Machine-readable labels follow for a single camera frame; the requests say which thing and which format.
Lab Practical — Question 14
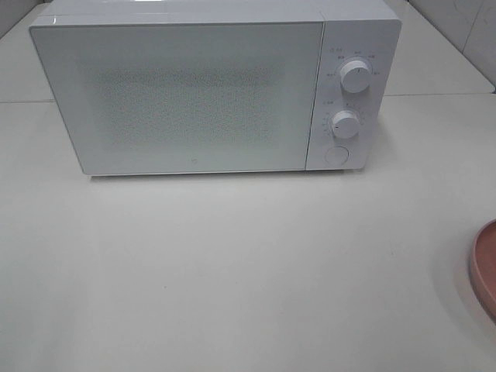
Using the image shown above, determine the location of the round door release button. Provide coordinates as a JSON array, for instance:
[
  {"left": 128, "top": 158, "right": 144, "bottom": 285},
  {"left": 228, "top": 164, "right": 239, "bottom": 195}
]
[{"left": 325, "top": 146, "right": 350, "bottom": 168}]

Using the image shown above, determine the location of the pink round plate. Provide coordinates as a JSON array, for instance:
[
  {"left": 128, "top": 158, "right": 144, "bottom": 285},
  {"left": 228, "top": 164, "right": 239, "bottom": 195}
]
[{"left": 470, "top": 220, "right": 495, "bottom": 322}]

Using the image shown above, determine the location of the white microwave door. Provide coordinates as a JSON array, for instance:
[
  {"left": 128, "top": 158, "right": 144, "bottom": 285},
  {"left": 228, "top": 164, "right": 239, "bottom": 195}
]
[{"left": 30, "top": 22, "right": 323, "bottom": 176}]

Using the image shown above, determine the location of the lower white dial knob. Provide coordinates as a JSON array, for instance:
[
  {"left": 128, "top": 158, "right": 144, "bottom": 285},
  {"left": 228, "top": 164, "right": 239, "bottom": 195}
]
[{"left": 331, "top": 110, "right": 360, "bottom": 140}]

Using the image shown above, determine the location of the white dial knob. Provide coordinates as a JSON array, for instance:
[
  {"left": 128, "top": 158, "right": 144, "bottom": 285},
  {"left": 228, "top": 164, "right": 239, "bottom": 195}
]
[
  {"left": 338, "top": 57, "right": 373, "bottom": 94},
  {"left": 331, "top": 110, "right": 360, "bottom": 140}
]

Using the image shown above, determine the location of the upper white dial knob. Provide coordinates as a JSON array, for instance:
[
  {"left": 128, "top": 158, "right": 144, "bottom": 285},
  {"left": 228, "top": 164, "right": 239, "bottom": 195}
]
[{"left": 338, "top": 57, "right": 373, "bottom": 94}]

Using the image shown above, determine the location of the white microwave oven body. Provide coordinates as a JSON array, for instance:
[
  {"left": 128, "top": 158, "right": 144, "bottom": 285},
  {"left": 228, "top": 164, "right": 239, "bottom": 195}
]
[{"left": 29, "top": 1, "right": 401, "bottom": 171}]

